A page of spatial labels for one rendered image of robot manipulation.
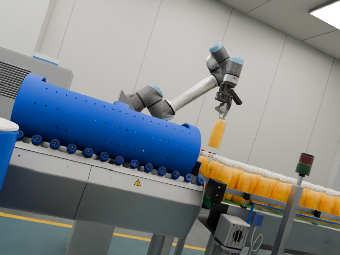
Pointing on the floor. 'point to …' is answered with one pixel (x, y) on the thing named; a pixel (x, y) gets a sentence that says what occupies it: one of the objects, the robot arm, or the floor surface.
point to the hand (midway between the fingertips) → (222, 116)
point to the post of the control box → (179, 247)
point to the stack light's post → (287, 220)
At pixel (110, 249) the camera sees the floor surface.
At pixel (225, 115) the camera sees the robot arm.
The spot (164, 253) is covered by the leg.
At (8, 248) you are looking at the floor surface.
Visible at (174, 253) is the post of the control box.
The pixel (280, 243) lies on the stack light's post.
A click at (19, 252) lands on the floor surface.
